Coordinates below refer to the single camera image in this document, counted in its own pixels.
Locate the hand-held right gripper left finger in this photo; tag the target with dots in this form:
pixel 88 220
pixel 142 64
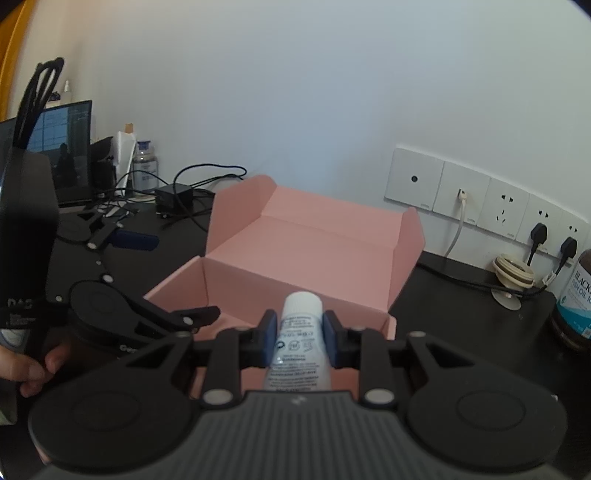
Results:
pixel 270 341

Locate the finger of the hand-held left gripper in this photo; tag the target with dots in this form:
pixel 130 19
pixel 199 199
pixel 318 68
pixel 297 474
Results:
pixel 184 321
pixel 138 241

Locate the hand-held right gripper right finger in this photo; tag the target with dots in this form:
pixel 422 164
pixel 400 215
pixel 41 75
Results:
pixel 330 339

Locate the white squeeze tube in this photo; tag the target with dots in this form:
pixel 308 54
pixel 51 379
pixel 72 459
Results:
pixel 300 341

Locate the pink cardboard box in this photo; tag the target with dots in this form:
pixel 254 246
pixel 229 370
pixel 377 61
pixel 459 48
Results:
pixel 300 249

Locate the dark wooden desktop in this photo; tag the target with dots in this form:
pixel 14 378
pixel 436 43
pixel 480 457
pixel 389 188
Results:
pixel 461 323

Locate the person's left hand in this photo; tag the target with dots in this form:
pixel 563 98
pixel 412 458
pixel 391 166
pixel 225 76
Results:
pixel 34 374

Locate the black power adapter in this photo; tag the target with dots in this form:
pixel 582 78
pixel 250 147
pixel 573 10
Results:
pixel 173 197

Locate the clear plastic bottle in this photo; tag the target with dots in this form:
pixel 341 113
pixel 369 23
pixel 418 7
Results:
pixel 145 170

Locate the small black speaker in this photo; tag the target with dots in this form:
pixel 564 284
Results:
pixel 102 161

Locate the white tube with wooden cap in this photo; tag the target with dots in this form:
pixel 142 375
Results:
pixel 123 152

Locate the black laptop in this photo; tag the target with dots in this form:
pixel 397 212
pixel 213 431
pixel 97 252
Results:
pixel 69 147

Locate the white dropper bottle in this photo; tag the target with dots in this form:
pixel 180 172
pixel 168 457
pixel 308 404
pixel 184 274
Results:
pixel 68 92

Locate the yellow curtain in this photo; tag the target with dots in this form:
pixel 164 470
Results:
pixel 9 55

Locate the beige suction cup holder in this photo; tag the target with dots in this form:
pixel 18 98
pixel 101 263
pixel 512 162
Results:
pixel 512 277

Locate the black power plug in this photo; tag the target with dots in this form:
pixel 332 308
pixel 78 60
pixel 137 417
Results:
pixel 568 251
pixel 538 235

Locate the brown supplement bottle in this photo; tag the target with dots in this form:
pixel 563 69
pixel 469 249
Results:
pixel 575 309

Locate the white wall socket panel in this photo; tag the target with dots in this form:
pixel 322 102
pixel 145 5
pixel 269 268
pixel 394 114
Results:
pixel 485 203

